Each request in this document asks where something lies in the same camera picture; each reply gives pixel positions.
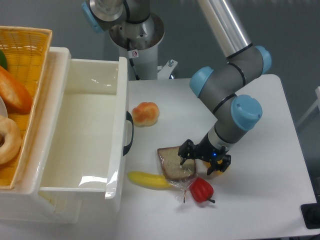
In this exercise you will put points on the beige bagel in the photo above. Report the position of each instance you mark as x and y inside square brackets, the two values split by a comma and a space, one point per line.
[12, 139]

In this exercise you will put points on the yellow toy banana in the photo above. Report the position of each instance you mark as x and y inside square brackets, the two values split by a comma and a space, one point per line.
[148, 180]

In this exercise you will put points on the orange knotted bread roll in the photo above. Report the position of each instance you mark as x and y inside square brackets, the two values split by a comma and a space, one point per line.
[145, 114]

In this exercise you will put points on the white frame at right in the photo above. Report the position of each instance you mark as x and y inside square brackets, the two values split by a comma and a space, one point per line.
[310, 114]

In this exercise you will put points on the orange baguette loaf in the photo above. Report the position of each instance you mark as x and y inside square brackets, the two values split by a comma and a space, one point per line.
[15, 96]

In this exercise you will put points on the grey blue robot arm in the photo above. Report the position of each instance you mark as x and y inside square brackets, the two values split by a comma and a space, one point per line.
[217, 89]

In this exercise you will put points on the metal mounting bracket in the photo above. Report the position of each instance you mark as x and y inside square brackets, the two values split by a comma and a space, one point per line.
[166, 72]

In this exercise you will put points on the red toy bell pepper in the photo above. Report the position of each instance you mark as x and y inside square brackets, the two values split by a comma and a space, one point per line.
[202, 191]

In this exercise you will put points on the black device at edge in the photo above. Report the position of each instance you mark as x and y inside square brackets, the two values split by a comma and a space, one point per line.
[311, 215]

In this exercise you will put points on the yellow toy bell pepper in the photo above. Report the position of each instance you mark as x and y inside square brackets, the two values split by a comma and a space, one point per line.
[218, 167]

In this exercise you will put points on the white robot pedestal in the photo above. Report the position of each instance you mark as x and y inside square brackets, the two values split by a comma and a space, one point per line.
[138, 42]

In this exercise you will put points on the white plastic drawer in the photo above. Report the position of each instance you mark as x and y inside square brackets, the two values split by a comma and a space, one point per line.
[89, 146]

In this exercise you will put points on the white plate in basket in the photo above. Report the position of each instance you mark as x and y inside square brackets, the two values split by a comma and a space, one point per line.
[3, 109]

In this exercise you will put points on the yellow woven basket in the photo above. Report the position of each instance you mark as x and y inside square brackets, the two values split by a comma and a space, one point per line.
[25, 49]

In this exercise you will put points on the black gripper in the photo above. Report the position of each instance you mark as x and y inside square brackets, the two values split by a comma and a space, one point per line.
[215, 154]

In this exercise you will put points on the green toy vegetable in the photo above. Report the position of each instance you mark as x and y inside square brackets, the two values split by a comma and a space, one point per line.
[3, 60]

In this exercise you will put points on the bagged toast slice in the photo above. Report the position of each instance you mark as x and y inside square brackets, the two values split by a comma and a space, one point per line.
[181, 176]

